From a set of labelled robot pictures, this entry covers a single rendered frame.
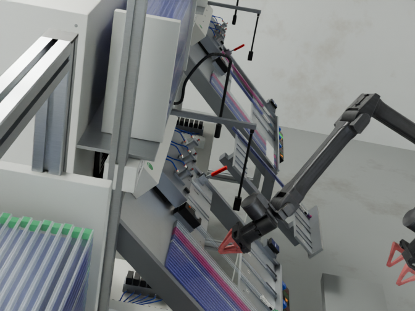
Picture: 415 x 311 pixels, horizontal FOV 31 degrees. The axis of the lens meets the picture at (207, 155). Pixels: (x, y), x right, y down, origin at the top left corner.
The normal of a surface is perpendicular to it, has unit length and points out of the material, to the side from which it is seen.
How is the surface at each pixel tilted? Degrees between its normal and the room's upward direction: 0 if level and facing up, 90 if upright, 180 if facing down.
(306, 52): 90
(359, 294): 0
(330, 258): 0
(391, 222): 0
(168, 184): 90
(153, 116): 90
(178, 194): 90
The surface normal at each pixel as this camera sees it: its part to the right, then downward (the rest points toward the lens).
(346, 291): 0.16, -0.89
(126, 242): -0.07, 0.42
